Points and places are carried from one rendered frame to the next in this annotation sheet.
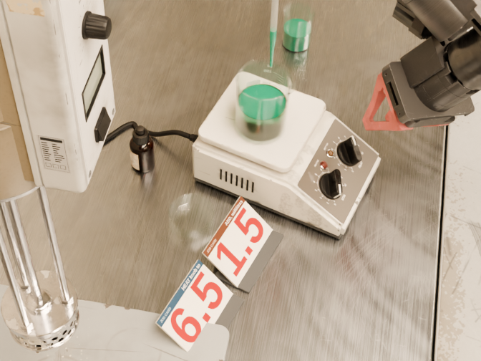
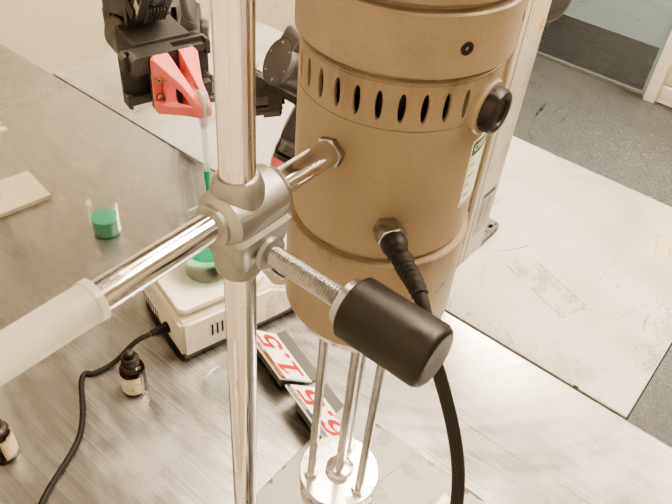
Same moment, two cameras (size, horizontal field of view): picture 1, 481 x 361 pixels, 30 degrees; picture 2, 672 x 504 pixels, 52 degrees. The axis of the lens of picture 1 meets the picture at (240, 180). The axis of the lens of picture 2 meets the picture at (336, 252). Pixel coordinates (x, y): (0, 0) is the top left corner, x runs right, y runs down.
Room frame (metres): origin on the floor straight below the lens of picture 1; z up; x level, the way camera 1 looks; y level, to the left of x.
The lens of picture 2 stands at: (0.28, 0.46, 1.60)
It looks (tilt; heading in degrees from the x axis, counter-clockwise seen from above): 42 degrees down; 297
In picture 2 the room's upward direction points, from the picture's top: 6 degrees clockwise
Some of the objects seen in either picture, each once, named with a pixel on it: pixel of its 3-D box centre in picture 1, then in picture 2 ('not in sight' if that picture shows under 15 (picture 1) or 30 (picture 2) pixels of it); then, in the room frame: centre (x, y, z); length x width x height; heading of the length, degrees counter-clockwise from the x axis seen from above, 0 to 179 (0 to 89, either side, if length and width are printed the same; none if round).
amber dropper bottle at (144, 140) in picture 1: (141, 145); (132, 370); (0.70, 0.12, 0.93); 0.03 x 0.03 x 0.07
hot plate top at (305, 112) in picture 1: (263, 119); (202, 267); (0.71, -0.02, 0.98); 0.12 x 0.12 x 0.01; 66
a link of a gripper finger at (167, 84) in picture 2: not in sight; (193, 88); (0.73, -0.05, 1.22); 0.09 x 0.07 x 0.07; 156
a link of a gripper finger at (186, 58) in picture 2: not in sight; (178, 92); (0.74, -0.03, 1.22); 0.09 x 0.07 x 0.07; 156
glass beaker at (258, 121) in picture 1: (264, 104); (210, 247); (0.70, -0.02, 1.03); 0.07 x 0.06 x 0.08; 65
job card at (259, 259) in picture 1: (244, 243); (283, 353); (0.58, -0.01, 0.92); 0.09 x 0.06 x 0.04; 155
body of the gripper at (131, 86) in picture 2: not in sight; (157, 61); (0.80, -0.07, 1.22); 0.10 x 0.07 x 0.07; 66
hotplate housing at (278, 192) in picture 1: (280, 151); (221, 284); (0.70, -0.05, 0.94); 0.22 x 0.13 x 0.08; 67
